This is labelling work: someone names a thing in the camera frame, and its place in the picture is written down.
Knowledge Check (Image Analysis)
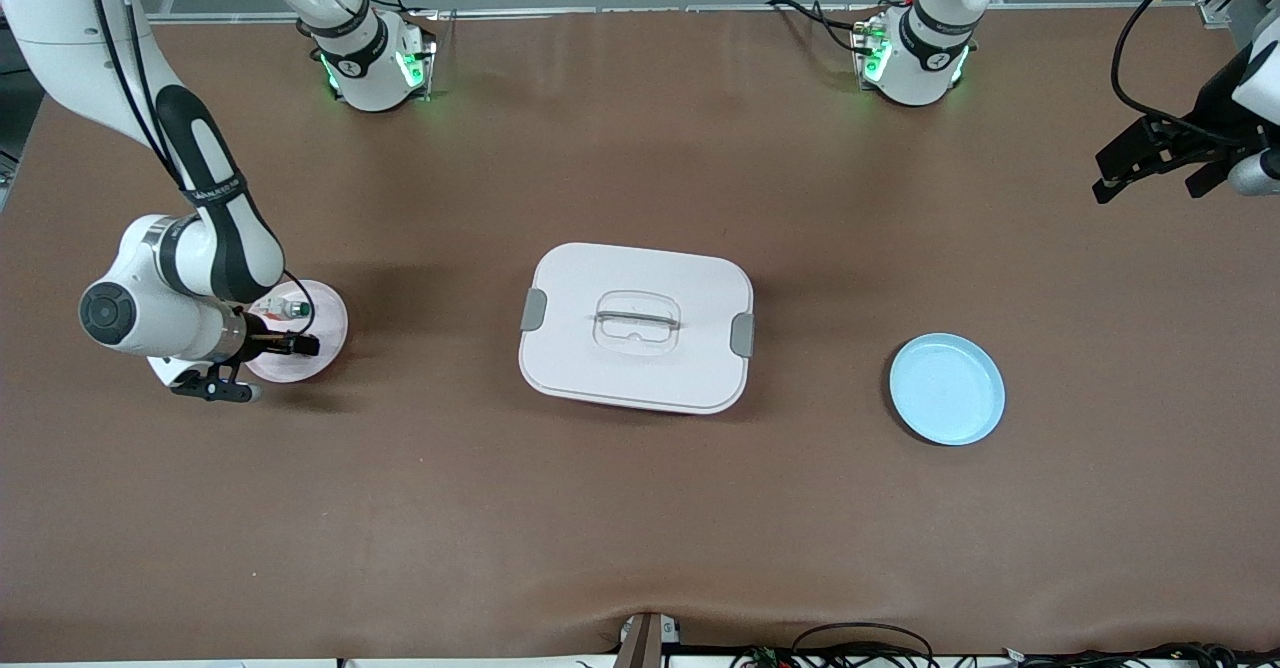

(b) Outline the white lidded storage box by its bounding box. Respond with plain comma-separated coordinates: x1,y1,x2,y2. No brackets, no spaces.
518,242,756,416

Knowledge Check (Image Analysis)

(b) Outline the pink round plate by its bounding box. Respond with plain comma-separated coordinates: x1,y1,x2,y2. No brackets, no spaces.
245,279,350,385

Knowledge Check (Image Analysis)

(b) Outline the light blue round plate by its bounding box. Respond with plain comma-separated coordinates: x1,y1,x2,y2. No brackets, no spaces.
889,333,1007,447

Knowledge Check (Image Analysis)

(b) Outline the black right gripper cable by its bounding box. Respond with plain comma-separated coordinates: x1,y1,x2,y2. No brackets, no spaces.
85,0,317,339

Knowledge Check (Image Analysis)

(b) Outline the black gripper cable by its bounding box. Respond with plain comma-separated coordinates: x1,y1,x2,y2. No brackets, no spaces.
1111,0,1256,141
85,0,317,339

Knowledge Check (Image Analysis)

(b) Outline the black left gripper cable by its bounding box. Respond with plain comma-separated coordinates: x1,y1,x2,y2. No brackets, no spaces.
1111,0,1256,141

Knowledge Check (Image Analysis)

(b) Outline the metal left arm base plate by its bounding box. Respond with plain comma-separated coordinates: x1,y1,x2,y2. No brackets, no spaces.
850,16,976,99

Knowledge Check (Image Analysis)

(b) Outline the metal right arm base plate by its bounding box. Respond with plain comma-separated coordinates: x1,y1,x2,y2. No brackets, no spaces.
318,10,438,104

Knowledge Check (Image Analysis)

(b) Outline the black left arm base cable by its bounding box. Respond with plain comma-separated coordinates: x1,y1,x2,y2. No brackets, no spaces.
765,0,871,54

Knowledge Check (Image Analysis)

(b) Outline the metal post bracket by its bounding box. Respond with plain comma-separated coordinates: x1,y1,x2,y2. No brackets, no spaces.
613,610,684,668

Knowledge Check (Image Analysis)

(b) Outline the black cable bundle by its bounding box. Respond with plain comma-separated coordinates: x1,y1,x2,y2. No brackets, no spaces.
1005,641,1280,668

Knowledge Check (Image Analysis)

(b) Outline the metal table edge rail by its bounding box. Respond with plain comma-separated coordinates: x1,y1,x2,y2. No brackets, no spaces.
150,5,1201,22

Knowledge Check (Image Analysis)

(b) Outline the black cable loop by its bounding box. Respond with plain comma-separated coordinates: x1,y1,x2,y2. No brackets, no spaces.
790,622,936,668

